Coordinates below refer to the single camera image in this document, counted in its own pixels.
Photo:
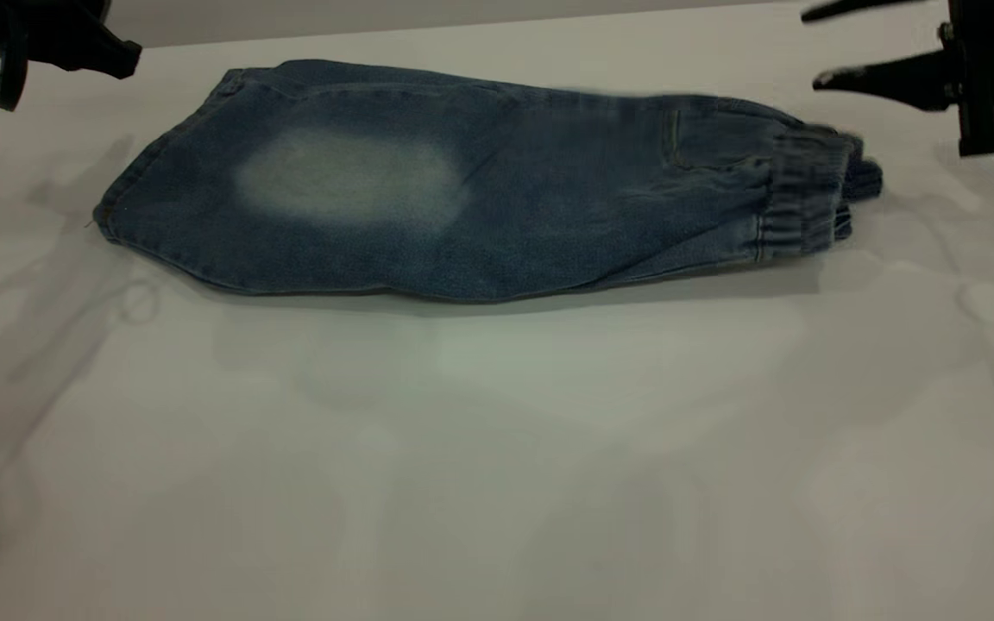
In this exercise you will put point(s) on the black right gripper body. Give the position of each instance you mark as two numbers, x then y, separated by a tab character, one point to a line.
993	34

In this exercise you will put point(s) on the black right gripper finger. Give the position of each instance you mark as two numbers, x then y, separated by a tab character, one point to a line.
859	9
902	78

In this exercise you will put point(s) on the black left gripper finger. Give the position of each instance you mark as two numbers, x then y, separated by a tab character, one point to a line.
66	9
96	50

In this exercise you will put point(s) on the blue denim jeans with print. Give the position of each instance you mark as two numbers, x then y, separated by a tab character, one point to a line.
549	198

